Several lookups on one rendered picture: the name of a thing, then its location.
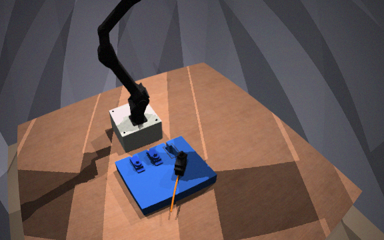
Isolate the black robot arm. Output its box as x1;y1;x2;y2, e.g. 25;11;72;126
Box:
97;0;150;126

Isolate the blue flat panel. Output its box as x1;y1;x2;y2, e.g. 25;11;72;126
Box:
115;136;217;215

